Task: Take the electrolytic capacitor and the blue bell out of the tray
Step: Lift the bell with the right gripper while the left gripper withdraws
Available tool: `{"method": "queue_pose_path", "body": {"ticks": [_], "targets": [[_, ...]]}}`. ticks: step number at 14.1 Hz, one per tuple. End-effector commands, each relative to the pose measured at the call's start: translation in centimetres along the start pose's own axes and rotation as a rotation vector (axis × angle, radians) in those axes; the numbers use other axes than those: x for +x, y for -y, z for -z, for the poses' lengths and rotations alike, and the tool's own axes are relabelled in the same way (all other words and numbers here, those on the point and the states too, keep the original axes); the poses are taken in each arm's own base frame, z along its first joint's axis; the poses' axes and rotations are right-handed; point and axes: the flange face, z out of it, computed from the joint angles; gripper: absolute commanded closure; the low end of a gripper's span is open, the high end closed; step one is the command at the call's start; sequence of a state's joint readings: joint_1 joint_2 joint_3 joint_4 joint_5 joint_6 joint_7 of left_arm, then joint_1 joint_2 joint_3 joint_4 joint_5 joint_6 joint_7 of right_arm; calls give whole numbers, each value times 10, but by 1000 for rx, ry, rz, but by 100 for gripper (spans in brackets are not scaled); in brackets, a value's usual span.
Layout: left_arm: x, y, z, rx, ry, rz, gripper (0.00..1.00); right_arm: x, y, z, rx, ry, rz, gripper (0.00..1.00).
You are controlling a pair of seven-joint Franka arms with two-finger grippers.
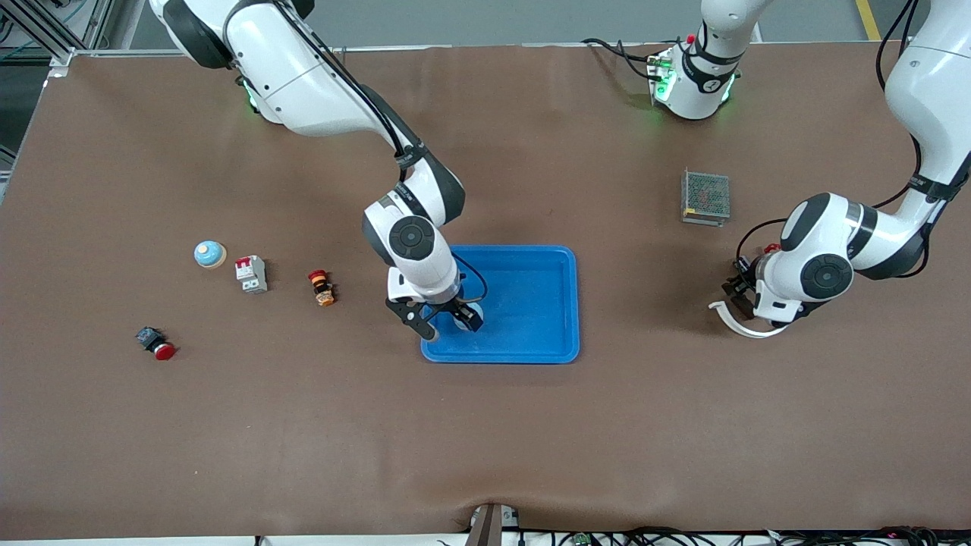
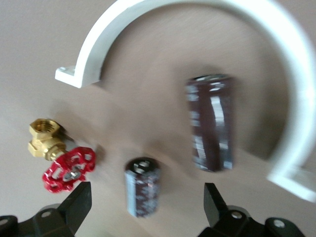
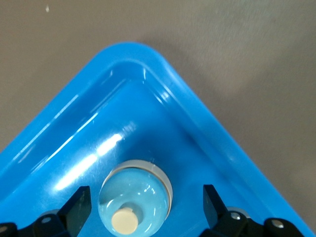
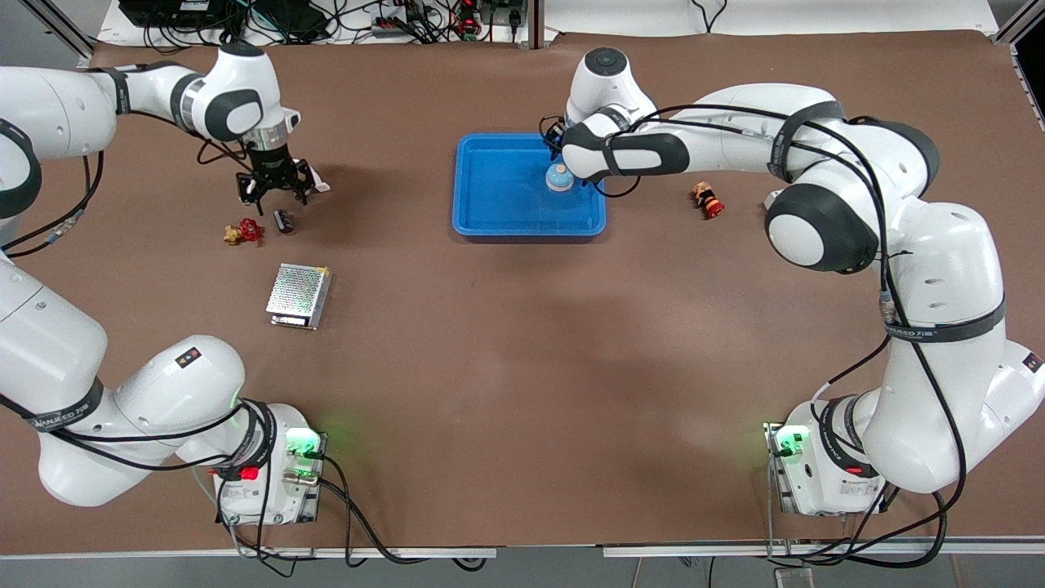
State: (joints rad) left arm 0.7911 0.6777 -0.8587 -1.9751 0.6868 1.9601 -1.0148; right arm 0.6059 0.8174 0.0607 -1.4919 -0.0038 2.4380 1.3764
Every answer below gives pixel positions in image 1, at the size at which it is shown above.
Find red mushroom push button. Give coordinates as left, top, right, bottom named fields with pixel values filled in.
left=136, top=326, right=178, bottom=361

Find white red circuit breaker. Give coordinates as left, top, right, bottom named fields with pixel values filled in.
left=234, top=256, right=269, bottom=294

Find aluminium frame profile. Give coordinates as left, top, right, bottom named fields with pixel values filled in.
left=0, top=0, right=115, bottom=77

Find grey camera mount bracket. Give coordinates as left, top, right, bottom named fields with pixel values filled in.
left=464, top=502, right=521, bottom=546

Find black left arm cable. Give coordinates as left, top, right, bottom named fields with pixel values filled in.
left=734, top=0, right=928, bottom=262

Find metal mesh power supply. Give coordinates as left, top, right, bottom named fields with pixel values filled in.
left=680, top=168, right=731, bottom=227

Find white curved pipe clamp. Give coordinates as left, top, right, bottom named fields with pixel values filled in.
left=708, top=300, right=790, bottom=339

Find brown table mat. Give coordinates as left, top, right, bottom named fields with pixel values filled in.
left=0, top=42, right=971, bottom=541

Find blue plastic tray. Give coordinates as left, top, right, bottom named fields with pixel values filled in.
left=421, top=245, right=580, bottom=365

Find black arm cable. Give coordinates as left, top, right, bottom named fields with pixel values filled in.
left=734, top=0, right=928, bottom=262
left=292, top=0, right=489, bottom=304

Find red capped orange switch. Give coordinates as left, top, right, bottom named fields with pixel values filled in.
left=308, top=269, right=336, bottom=307

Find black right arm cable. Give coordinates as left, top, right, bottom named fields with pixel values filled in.
left=292, top=0, right=489, bottom=304

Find black base cables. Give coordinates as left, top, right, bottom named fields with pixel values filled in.
left=582, top=36, right=662, bottom=81

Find black cable bundle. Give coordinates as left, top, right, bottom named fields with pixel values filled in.
left=436, top=526, right=945, bottom=546

